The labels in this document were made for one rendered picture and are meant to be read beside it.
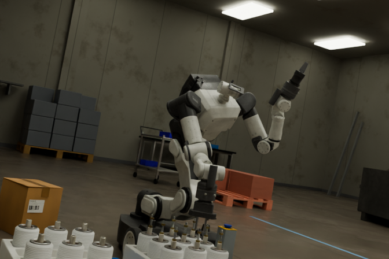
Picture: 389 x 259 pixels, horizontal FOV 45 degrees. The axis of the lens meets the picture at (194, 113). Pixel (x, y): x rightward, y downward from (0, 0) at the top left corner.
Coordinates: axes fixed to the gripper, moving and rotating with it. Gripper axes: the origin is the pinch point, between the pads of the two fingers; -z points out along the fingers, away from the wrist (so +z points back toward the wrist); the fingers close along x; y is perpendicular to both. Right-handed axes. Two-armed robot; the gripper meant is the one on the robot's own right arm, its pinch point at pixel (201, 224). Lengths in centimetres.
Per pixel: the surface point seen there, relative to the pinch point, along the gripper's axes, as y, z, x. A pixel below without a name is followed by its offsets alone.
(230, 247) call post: -30.5, -13.4, -15.2
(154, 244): 1.8, -12.3, 18.4
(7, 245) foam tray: 27, -18, 72
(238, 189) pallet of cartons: -452, -18, -25
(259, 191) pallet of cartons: -437, -14, -52
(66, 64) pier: -775, 157, 376
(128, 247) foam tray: -10.5, -18.5, 31.8
